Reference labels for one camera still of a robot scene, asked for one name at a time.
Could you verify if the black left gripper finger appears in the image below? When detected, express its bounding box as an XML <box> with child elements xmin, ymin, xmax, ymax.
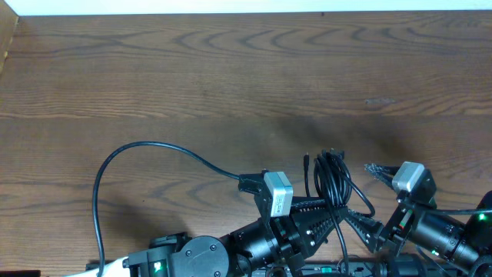
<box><xmin>291</xmin><ymin>196</ymin><xmax>327</xmax><ymax>212</ymax></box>
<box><xmin>294</xmin><ymin>208</ymin><xmax>335</xmax><ymax>254</ymax></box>

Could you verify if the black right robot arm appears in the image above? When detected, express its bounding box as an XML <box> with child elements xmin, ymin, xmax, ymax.
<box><xmin>345</xmin><ymin>162</ymin><xmax>491</xmax><ymax>276</ymax></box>

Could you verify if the wooden panel at left edge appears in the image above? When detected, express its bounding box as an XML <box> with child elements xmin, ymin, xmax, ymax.
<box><xmin>0</xmin><ymin>0</ymin><xmax>19</xmax><ymax>72</ymax></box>

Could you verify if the black usb cable bundle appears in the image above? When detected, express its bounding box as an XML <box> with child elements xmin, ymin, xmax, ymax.
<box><xmin>303</xmin><ymin>148</ymin><xmax>377</xmax><ymax>277</ymax></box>

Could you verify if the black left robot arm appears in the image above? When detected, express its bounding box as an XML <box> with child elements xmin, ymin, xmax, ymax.
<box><xmin>79</xmin><ymin>171</ymin><xmax>348</xmax><ymax>277</ymax></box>

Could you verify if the black camera cable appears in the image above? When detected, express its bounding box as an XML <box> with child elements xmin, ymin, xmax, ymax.
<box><xmin>91</xmin><ymin>141</ymin><xmax>241</xmax><ymax>277</ymax></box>
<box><xmin>434</xmin><ymin>209</ymin><xmax>492</xmax><ymax>215</ymax></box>

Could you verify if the black left camera cable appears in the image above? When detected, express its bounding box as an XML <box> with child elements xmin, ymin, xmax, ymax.
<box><xmin>91</xmin><ymin>141</ymin><xmax>241</xmax><ymax>277</ymax></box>

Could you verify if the black right camera cable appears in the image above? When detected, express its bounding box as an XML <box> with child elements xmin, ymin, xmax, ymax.
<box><xmin>434</xmin><ymin>209</ymin><xmax>492</xmax><ymax>215</ymax></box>

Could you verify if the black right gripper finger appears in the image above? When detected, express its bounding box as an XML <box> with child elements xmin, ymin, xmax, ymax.
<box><xmin>365</xmin><ymin>163</ymin><xmax>400</xmax><ymax>189</ymax></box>
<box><xmin>344</xmin><ymin>209</ymin><xmax>384</xmax><ymax>252</ymax></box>

